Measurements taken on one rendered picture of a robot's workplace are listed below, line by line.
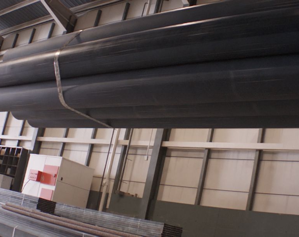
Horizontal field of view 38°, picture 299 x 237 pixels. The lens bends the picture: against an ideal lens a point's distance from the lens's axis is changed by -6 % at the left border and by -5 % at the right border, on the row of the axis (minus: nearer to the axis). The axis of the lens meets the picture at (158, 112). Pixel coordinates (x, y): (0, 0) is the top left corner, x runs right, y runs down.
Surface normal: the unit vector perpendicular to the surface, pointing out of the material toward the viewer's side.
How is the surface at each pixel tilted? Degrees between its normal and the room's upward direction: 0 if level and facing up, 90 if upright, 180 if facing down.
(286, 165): 90
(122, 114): 154
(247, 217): 90
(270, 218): 90
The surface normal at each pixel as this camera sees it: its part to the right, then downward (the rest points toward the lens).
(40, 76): -0.39, 0.78
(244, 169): -0.61, -0.34
